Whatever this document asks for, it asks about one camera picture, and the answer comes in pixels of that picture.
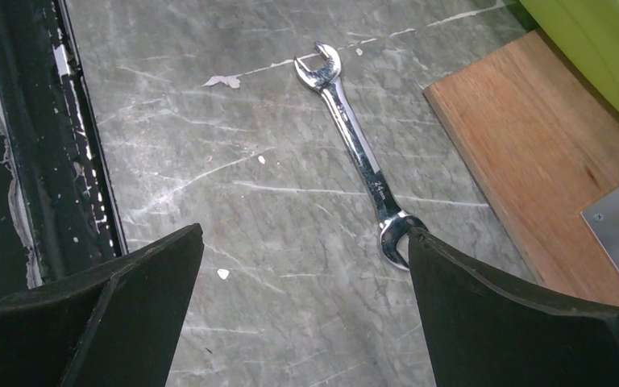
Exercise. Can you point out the chrome combination wrench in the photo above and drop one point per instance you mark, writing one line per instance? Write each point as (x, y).
(393, 222)

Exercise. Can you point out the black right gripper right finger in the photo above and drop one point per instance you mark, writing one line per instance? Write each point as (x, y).
(486, 327)

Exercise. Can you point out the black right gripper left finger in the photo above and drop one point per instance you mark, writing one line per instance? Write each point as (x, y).
(115, 324)

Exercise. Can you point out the lime green plastic tub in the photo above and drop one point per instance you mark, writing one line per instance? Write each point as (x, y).
(587, 32)

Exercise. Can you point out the wooden board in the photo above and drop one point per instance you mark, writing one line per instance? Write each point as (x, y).
(542, 144)

